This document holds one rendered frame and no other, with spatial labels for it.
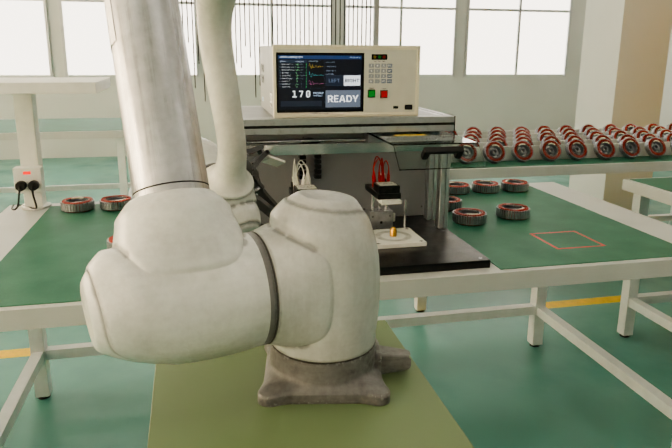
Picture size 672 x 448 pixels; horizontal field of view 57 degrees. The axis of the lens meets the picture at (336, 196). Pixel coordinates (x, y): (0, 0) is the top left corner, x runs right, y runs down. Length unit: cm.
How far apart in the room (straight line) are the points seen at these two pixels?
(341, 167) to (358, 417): 122
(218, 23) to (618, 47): 458
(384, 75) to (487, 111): 719
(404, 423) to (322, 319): 17
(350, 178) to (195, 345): 129
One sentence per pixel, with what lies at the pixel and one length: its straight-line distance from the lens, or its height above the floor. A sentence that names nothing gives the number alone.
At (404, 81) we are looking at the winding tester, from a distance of 187.
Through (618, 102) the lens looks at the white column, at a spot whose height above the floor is 91.
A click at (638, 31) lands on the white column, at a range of 557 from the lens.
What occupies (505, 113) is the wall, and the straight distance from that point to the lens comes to 914.
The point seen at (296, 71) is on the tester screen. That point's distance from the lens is 179.
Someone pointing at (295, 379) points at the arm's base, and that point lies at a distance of 89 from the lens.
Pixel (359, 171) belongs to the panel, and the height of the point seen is 93.
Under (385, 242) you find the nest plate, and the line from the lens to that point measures 174.
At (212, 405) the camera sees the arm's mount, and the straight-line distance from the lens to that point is 90.
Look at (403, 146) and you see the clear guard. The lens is 164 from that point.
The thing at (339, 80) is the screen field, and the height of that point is 122.
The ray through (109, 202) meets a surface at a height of 78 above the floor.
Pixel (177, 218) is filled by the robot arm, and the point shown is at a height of 111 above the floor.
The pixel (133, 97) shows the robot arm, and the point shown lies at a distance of 85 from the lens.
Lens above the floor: 130
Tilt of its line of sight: 13 degrees down
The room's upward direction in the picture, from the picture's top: straight up
